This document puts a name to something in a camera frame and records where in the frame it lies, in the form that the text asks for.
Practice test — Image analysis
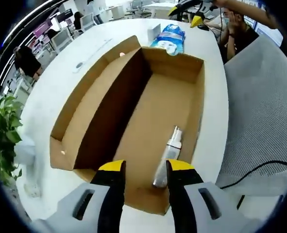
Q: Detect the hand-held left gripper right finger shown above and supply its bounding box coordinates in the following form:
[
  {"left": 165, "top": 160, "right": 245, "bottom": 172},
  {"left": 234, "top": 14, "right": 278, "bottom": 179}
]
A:
[{"left": 166, "top": 159, "right": 246, "bottom": 233}]

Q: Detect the black monitor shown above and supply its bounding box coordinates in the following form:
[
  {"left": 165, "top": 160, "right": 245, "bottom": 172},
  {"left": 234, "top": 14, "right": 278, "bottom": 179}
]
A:
[{"left": 57, "top": 9, "right": 74, "bottom": 23}]

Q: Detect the brown cardboard shoe box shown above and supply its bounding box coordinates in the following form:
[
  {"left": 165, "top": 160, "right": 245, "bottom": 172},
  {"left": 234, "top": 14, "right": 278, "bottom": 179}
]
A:
[{"left": 50, "top": 35, "right": 205, "bottom": 216}]

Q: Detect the white office chair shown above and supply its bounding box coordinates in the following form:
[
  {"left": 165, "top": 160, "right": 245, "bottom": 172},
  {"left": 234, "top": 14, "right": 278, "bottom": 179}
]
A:
[
  {"left": 81, "top": 13, "right": 97, "bottom": 31},
  {"left": 52, "top": 31, "right": 72, "bottom": 53}
]

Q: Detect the small white box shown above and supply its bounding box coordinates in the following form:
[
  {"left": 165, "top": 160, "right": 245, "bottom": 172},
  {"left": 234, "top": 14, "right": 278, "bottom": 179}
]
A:
[{"left": 147, "top": 23, "right": 162, "bottom": 41}]

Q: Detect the green potted plant white pot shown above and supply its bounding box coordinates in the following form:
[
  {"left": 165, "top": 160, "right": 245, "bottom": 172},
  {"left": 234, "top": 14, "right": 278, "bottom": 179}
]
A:
[{"left": 0, "top": 94, "right": 37, "bottom": 187}]

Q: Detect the white pump bottle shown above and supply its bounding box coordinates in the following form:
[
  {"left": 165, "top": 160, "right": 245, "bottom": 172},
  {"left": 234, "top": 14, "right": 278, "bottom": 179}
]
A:
[{"left": 151, "top": 125, "right": 183, "bottom": 189}]

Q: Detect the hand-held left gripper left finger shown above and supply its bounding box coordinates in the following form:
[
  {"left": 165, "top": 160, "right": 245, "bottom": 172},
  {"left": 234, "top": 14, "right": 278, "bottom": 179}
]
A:
[{"left": 56, "top": 159, "right": 127, "bottom": 233}]

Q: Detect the blue white wipes soft pack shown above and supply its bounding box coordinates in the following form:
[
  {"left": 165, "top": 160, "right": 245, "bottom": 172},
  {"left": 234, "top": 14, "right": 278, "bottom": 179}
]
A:
[{"left": 150, "top": 36, "right": 184, "bottom": 56}]

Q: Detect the grey mesh office chair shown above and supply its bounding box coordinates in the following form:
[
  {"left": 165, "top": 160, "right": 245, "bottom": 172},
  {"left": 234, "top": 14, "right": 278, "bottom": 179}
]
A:
[{"left": 216, "top": 36, "right": 287, "bottom": 198}]

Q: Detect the small white patterned holder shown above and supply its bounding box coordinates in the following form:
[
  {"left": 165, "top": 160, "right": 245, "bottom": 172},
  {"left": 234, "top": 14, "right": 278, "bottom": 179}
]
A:
[{"left": 24, "top": 183, "right": 42, "bottom": 199}]

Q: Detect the pink screen monitor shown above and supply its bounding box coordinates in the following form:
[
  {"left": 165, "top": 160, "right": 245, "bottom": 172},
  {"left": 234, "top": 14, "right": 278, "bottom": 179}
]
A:
[{"left": 34, "top": 20, "right": 53, "bottom": 37}]

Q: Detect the blue clear soft pack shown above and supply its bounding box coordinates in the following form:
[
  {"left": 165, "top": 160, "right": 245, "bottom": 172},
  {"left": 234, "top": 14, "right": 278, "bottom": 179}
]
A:
[{"left": 160, "top": 23, "right": 186, "bottom": 42}]

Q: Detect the black cable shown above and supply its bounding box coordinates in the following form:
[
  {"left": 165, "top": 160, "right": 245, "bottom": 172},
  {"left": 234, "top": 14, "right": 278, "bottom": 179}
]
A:
[{"left": 219, "top": 160, "right": 287, "bottom": 210}]

